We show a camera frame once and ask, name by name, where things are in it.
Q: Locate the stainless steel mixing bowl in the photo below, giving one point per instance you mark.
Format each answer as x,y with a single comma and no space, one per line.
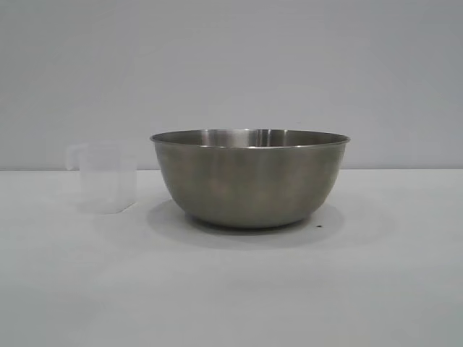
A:
249,177

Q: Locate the clear plastic measuring cup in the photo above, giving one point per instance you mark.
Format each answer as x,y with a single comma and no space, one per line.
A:
105,177

